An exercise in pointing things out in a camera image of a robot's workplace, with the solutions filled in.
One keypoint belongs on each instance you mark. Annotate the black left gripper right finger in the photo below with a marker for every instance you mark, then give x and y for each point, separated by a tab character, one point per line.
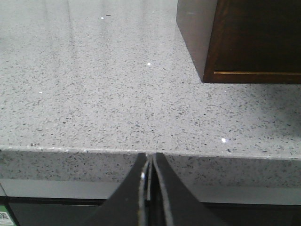
172	203

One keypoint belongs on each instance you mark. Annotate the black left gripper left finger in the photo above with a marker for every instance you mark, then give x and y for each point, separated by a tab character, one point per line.
127	205

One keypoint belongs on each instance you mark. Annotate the dark wooden drawer cabinet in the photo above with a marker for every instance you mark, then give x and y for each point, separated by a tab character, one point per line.
243	41

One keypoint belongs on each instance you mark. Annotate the black oven under counter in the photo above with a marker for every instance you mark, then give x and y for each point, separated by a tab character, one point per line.
67	213

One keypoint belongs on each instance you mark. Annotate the green energy label sticker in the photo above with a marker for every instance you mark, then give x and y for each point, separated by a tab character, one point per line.
5	219

